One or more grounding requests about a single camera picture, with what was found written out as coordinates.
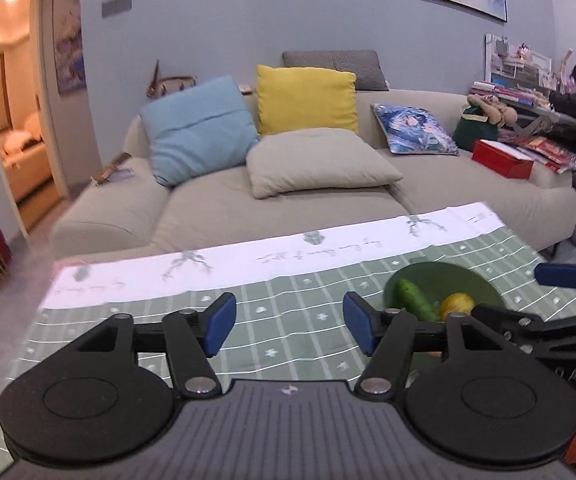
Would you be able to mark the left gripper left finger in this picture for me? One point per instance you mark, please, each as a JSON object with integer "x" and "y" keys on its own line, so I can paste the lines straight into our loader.
{"x": 116, "y": 388}

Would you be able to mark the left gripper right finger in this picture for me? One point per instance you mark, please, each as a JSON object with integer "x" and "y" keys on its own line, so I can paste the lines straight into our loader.
{"x": 463, "y": 389}

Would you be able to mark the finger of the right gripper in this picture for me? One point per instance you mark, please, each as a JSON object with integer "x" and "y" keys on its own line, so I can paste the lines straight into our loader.
{"x": 524, "y": 328}
{"x": 556, "y": 274}

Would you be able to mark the yellow-green pear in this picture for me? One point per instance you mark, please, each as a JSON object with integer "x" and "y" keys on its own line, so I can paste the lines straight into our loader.
{"x": 459, "y": 302}

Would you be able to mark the green cucumber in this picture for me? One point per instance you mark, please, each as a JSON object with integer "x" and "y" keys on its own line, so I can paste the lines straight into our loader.
{"x": 407, "y": 296}

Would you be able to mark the green plastic colander bowl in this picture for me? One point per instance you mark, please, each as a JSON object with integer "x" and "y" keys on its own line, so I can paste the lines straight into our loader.
{"x": 438, "y": 280}

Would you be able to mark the red magazines stack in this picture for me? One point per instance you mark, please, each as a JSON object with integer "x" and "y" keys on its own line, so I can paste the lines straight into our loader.
{"x": 541, "y": 149}

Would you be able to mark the red box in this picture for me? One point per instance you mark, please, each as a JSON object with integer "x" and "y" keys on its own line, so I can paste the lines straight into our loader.
{"x": 502, "y": 159}

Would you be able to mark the plush toy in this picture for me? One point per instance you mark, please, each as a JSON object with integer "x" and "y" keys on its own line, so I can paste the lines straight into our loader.
{"x": 498, "y": 113}

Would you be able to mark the dark green bag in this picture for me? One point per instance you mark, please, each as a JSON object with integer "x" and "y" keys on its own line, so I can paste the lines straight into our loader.
{"x": 473, "y": 125}

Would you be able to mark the beige fabric sofa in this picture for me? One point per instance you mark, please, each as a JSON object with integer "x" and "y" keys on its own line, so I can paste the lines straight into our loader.
{"x": 138, "y": 217}

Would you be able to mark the blue printed cushion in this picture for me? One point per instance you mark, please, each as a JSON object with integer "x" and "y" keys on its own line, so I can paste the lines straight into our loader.
{"x": 412, "y": 131}

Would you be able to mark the green checked tablecloth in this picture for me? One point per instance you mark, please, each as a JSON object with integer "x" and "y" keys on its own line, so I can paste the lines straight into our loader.
{"x": 289, "y": 366}

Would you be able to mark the black tablet on armrest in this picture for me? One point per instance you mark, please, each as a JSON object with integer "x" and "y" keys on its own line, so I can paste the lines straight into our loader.
{"x": 115, "y": 171}

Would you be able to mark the grey cushion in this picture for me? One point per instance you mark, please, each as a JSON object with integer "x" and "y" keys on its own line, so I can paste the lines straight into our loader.
{"x": 364, "y": 64}

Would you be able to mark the beige cushion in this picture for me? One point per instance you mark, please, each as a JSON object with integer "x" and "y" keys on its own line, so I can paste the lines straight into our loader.
{"x": 314, "y": 159}

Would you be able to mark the light blue cushion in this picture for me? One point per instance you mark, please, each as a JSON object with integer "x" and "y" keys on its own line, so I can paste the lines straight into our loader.
{"x": 204, "y": 129}

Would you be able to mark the yellow cushion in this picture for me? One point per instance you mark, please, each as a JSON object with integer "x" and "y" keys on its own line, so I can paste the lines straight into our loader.
{"x": 296, "y": 98}

